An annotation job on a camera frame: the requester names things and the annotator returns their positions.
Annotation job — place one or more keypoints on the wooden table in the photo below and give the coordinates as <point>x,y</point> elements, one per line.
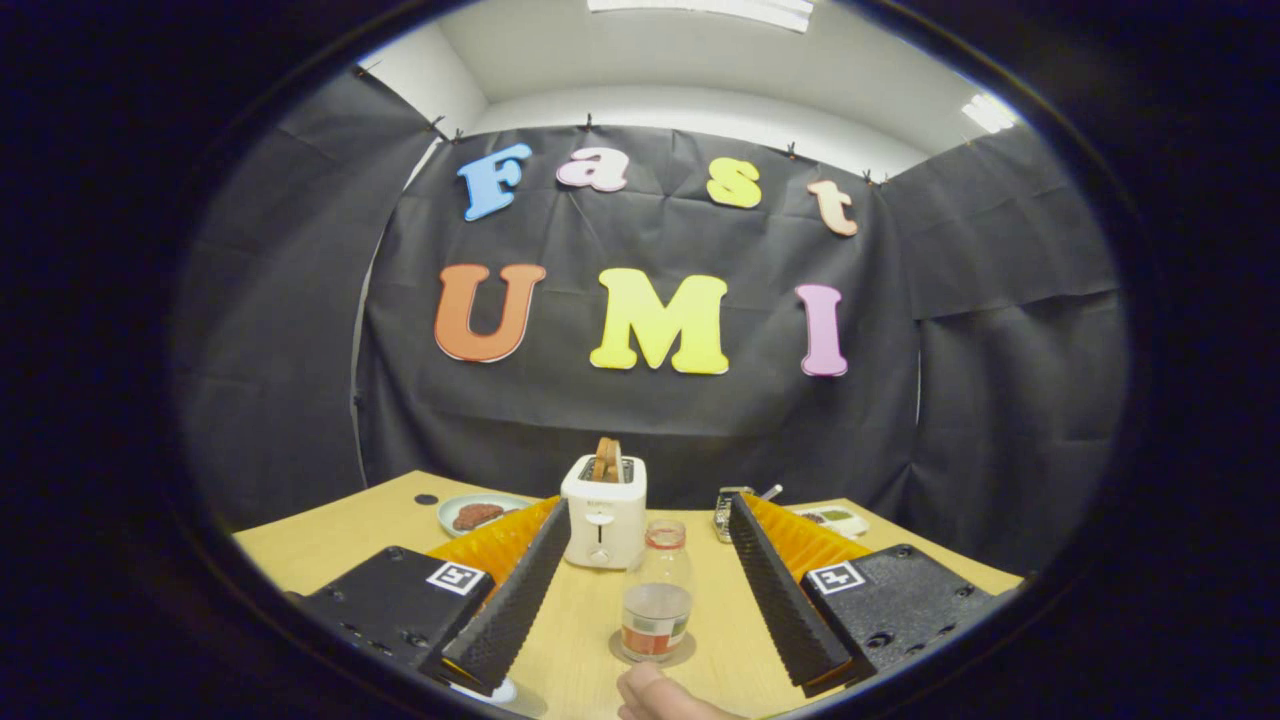
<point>590,630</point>

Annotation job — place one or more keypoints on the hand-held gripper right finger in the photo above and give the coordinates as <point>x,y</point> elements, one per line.
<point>785,600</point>

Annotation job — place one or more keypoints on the black backdrop cloth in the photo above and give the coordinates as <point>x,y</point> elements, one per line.
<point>660,420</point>

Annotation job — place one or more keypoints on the long ceiling light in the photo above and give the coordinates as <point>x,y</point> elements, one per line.
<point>700,10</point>

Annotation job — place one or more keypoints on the pale green plate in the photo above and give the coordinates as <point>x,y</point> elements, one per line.
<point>455,505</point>

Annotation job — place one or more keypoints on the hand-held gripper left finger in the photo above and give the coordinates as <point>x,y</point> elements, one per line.
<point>510,600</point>

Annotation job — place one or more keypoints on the round brown coaster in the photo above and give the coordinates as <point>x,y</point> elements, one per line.
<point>615,650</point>

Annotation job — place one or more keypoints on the white toaster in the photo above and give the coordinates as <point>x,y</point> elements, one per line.
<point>603,525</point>

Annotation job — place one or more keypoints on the small ceiling light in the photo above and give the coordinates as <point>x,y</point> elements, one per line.
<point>988,113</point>

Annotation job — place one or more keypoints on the clear juice bottle red label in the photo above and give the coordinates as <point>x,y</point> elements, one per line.
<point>657,600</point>

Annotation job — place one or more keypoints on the small white tray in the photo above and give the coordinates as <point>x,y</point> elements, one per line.
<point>838,520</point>

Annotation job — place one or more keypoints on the brown toast slice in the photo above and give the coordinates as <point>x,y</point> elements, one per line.
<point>607,458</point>

